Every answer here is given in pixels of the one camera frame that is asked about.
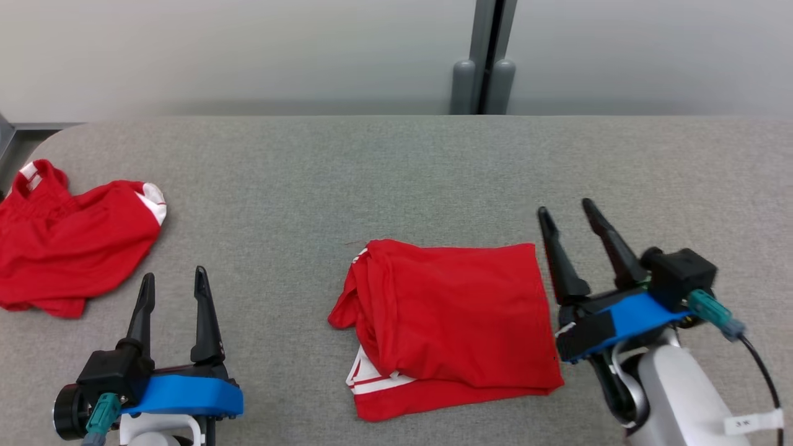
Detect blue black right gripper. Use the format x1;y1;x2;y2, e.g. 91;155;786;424
537;198;691;363

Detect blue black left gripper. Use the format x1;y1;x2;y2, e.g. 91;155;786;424
116;266;244;417

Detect red shorts with white trim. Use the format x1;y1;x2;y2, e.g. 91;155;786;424
0;159;168;319

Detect red basketball jersey white trim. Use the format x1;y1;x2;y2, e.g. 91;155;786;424
327;239;565;423

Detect left camera cable teal plug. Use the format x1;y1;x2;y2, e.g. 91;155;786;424
81;392;122;446

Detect white cable label tag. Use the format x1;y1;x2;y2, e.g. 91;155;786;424
724;409;785;435

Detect grey metal partition frame leg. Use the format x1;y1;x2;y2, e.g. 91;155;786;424
0;113;84;155

